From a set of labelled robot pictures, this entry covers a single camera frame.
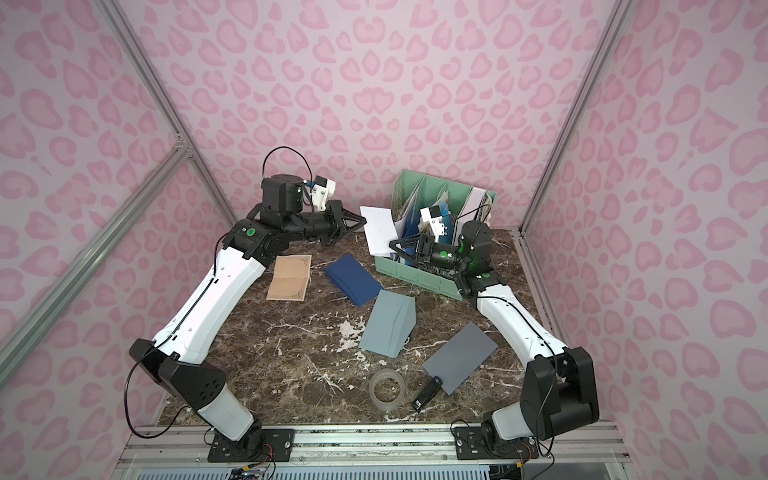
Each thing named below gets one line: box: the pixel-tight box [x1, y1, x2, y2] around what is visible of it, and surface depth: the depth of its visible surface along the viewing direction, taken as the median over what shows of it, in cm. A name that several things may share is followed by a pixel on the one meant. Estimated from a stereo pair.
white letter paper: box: [360, 206, 398, 256], surface depth 71 cm
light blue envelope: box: [359, 289, 416, 359], surface depth 97 cm
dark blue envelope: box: [324, 254, 384, 307], surface depth 109 cm
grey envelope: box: [422, 321, 498, 396], surface depth 90 cm
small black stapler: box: [413, 376, 443, 413], surface depth 80 cm
